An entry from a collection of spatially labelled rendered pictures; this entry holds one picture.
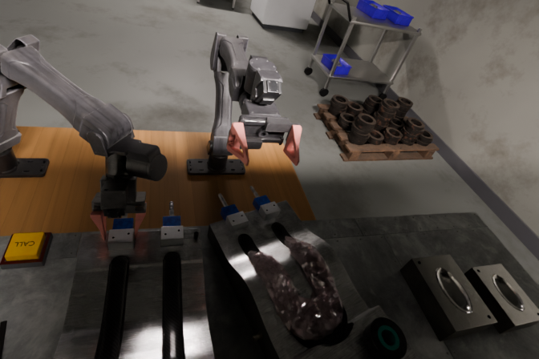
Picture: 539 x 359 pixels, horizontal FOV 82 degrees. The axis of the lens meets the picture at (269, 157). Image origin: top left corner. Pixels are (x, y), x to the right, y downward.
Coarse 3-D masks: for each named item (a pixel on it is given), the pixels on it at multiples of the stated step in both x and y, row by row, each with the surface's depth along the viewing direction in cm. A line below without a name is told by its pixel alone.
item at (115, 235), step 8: (120, 224) 72; (128, 224) 72; (112, 232) 68; (120, 232) 69; (128, 232) 69; (112, 240) 67; (120, 240) 68; (128, 240) 68; (112, 248) 68; (120, 248) 69; (128, 248) 69
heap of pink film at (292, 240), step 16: (288, 240) 84; (256, 256) 76; (272, 256) 76; (304, 256) 76; (320, 256) 77; (272, 272) 71; (320, 272) 76; (272, 288) 69; (288, 288) 70; (320, 288) 73; (336, 288) 75; (288, 304) 67; (304, 304) 70; (320, 304) 70; (336, 304) 72; (288, 320) 67; (304, 320) 67; (320, 320) 68; (336, 320) 68; (304, 336) 65; (320, 336) 66
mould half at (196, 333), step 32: (96, 256) 66; (128, 256) 68; (160, 256) 70; (192, 256) 72; (96, 288) 62; (128, 288) 64; (160, 288) 65; (192, 288) 67; (96, 320) 58; (128, 320) 60; (160, 320) 61; (192, 320) 62; (64, 352) 52; (128, 352) 54; (160, 352) 54; (192, 352) 55
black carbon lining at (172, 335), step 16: (176, 256) 71; (112, 272) 65; (176, 272) 69; (112, 288) 63; (176, 288) 66; (112, 304) 61; (176, 304) 64; (112, 320) 60; (176, 320) 62; (112, 336) 57; (176, 336) 59; (96, 352) 53; (112, 352) 54; (176, 352) 55
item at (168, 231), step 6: (168, 216) 77; (174, 216) 77; (168, 222) 75; (174, 222) 76; (180, 222) 76; (162, 228) 72; (168, 228) 73; (174, 228) 73; (180, 228) 73; (162, 234) 71; (168, 234) 72; (174, 234) 72; (180, 234) 72; (162, 240) 71; (168, 240) 71; (174, 240) 72; (180, 240) 72; (162, 246) 72
